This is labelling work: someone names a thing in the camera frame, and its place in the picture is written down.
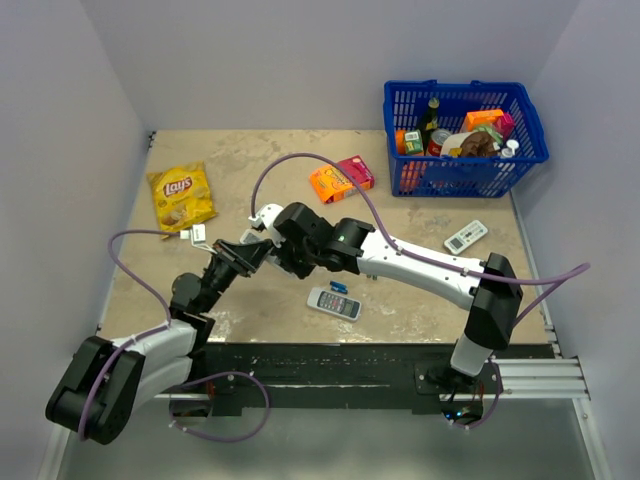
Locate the yellow Lays chips bag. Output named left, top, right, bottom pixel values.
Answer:
left=146, top=161, right=217, bottom=236

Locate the orange pink box in basket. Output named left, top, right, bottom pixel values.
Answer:
left=460, top=109, right=515, bottom=142

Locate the small white remote control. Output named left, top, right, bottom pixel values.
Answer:
left=444, top=220, right=489, bottom=255

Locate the orange pink sponge box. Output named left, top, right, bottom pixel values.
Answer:
left=309, top=155, right=375, bottom=204

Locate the grey-faced remote control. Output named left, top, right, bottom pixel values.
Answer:
left=306, top=287, right=362, bottom=322

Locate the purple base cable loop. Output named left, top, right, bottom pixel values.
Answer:
left=168, top=369, right=271, bottom=444

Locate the blue plastic basket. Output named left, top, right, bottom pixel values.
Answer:
left=383, top=80, right=549, bottom=198

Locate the brown snack packet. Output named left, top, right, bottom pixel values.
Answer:
left=440, top=130, right=500, bottom=158

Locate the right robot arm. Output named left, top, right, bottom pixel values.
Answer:
left=257, top=202, right=523, bottom=393

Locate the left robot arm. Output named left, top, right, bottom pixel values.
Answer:
left=45, top=240, right=274, bottom=445

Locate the black table front rail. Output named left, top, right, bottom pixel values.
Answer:
left=89, top=341, right=556, bottom=416

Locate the white bottle cap item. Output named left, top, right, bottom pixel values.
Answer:
left=500, top=139, right=519, bottom=159

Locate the white long remote control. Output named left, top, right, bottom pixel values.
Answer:
left=240, top=229, right=289, bottom=274

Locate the aluminium frame rail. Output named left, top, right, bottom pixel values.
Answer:
left=492, top=324, right=594, bottom=401

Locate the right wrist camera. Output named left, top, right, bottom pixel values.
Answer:
left=249, top=203, right=284, bottom=239

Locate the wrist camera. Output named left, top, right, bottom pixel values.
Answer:
left=249, top=203, right=284, bottom=239
left=179, top=224, right=215, bottom=253

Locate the dark glass bottle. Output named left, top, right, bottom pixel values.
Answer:
left=416, top=97, right=440, bottom=149

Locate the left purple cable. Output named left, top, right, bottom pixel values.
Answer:
left=77, top=228, right=194, bottom=442

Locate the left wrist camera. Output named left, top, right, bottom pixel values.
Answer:
left=179, top=224, right=215, bottom=253

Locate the green yellow carton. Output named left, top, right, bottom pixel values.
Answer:
left=403, top=130, right=424, bottom=156

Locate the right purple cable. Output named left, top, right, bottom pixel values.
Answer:
left=249, top=152, right=591, bottom=431

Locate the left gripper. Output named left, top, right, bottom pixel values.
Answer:
left=200, top=239, right=271, bottom=314

